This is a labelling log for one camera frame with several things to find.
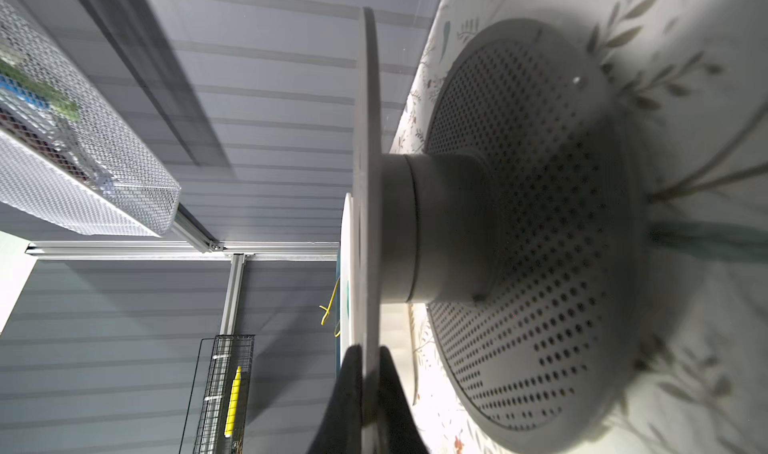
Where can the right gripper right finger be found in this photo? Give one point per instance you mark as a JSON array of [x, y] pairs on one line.
[[401, 433]]

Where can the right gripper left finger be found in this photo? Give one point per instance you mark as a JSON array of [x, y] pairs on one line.
[[341, 426]]

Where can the grey perforated cable spool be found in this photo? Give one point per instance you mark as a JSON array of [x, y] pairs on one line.
[[520, 226]]

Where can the yellow marker pen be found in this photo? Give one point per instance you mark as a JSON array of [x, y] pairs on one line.
[[233, 404]]

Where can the white plastic bin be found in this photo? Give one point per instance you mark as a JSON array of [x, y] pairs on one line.
[[344, 262]]

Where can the items inside white basket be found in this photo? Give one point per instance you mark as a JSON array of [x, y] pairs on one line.
[[49, 116]]

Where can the black wire wall basket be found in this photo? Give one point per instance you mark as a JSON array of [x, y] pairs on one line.
[[206, 410]]

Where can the white mesh wall basket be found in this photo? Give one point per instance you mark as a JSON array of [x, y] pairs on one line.
[[147, 196]]

